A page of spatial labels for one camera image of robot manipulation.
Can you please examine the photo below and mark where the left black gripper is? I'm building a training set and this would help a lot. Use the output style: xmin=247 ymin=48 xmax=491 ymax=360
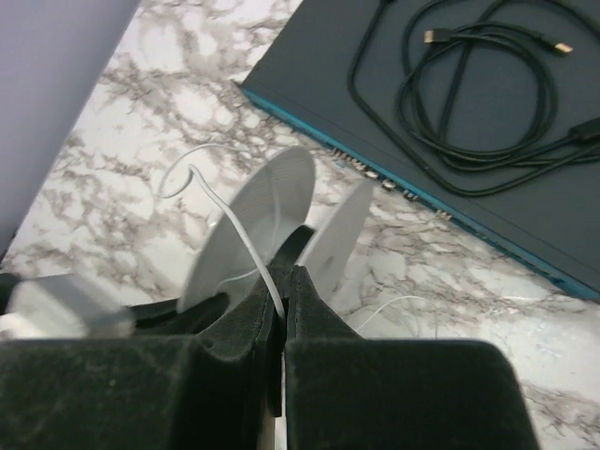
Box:
xmin=0 ymin=271 xmax=226 ymax=341

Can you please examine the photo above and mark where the thin white wire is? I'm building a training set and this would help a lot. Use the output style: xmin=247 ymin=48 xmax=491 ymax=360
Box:
xmin=158 ymin=142 xmax=451 ymax=338

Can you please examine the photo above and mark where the grey cable spool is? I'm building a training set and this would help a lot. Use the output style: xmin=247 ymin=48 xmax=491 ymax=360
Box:
xmin=176 ymin=146 xmax=373 ymax=312

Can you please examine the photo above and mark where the dark network switch box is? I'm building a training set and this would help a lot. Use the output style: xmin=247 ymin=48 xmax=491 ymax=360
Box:
xmin=241 ymin=1 xmax=599 ymax=300

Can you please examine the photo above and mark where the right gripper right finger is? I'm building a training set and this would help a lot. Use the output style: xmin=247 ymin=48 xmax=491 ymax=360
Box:
xmin=283 ymin=267 xmax=538 ymax=449

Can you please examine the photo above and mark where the black USB cable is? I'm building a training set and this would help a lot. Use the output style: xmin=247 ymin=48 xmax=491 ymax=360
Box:
xmin=347 ymin=0 xmax=600 ymax=198

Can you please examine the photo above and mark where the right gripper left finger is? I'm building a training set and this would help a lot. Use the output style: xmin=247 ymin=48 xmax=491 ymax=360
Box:
xmin=1 ymin=282 xmax=286 ymax=449

